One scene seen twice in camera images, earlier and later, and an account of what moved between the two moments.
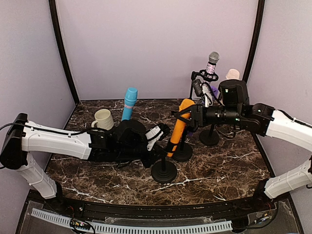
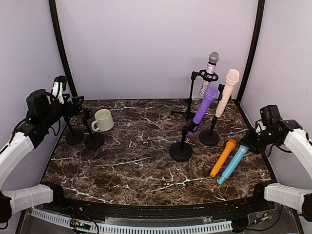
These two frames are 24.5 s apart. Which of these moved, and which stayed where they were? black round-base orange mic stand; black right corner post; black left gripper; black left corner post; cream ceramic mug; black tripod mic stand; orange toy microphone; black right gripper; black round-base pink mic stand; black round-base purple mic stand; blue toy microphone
Moved: orange toy microphone; blue toy microphone; black left gripper; black right gripper; black round-base orange mic stand
Stayed: black round-base pink mic stand; black right corner post; black tripod mic stand; black round-base purple mic stand; cream ceramic mug; black left corner post
